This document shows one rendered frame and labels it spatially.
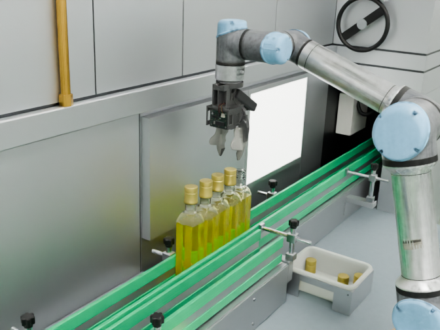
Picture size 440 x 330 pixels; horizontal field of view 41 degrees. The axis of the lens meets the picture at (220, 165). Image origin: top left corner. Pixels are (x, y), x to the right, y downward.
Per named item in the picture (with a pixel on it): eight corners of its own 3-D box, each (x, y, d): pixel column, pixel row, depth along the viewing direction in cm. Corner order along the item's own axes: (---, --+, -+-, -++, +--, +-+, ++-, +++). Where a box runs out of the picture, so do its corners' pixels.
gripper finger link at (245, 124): (233, 143, 157) (228, 110, 155) (237, 141, 158) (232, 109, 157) (248, 142, 154) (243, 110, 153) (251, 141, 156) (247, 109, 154)
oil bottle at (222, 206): (211, 260, 170) (214, 192, 163) (228, 266, 167) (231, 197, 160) (200, 268, 165) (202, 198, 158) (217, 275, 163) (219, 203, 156)
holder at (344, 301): (292, 264, 197) (293, 243, 194) (370, 291, 182) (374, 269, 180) (266, 285, 183) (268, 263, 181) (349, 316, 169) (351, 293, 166)
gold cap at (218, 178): (215, 186, 161) (215, 171, 159) (226, 189, 159) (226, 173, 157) (207, 190, 158) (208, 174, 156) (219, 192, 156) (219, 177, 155)
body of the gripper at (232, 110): (204, 127, 154) (205, 81, 150) (223, 120, 161) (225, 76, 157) (228, 133, 150) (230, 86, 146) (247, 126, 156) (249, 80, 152)
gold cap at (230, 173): (228, 180, 165) (228, 165, 164) (238, 183, 163) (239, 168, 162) (220, 184, 162) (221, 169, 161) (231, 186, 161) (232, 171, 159)
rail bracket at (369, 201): (344, 209, 233) (349, 156, 226) (385, 221, 224) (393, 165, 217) (338, 213, 229) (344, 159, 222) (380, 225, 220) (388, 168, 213)
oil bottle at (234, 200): (224, 253, 174) (226, 186, 167) (239, 259, 171) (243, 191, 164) (213, 260, 170) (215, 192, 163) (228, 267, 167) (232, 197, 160)
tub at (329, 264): (306, 268, 194) (308, 243, 191) (372, 290, 182) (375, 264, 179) (281, 290, 180) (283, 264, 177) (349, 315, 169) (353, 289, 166)
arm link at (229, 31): (239, 22, 141) (210, 19, 146) (237, 68, 145) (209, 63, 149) (256, 20, 147) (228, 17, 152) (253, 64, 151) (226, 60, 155)
